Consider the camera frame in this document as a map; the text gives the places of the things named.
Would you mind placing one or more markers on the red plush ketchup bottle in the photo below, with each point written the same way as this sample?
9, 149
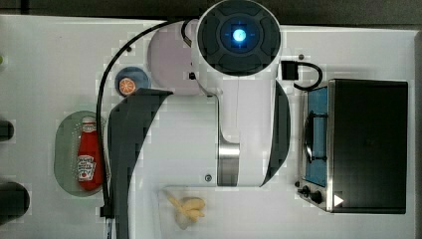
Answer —
89, 165

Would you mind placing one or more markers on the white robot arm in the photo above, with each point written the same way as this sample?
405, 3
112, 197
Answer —
235, 132

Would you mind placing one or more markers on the green oval strainer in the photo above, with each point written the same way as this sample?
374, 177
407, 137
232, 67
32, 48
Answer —
67, 142

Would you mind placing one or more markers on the lilac round plate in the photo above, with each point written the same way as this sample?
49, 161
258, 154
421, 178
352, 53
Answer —
169, 61

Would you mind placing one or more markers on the blue bowl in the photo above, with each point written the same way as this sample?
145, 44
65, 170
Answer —
139, 76

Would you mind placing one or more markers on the orange slice toy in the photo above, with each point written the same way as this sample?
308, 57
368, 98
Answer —
126, 86

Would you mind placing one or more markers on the silver toaster oven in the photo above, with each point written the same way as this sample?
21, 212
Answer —
354, 147

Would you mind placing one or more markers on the black cylinder upper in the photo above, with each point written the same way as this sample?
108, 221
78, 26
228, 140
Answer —
6, 130

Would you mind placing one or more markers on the black cylinder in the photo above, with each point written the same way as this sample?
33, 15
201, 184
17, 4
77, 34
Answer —
14, 201
6, 130

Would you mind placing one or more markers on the black cylinder lower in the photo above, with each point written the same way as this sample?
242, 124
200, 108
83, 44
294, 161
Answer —
14, 201

